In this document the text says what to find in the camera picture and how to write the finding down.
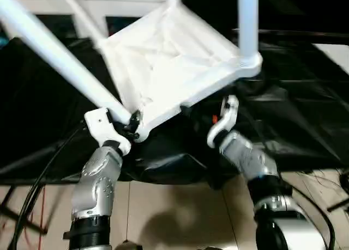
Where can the white plastic table top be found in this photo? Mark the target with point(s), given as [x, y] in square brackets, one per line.
[163, 56]

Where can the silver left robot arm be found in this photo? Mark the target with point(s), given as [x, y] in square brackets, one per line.
[92, 179]

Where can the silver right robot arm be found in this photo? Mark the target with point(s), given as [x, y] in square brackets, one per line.
[245, 152]

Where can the black work mat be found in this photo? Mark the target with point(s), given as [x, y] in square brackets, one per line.
[27, 97]

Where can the white glass-door cabinet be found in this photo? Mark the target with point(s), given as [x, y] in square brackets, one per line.
[122, 7]

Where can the black folding stand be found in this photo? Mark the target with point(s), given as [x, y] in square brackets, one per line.
[16, 214]

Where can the white flat board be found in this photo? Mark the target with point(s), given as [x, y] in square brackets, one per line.
[335, 56]

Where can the black floor stand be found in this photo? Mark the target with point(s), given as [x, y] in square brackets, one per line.
[339, 201]

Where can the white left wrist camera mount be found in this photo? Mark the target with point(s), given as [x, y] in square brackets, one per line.
[98, 122]

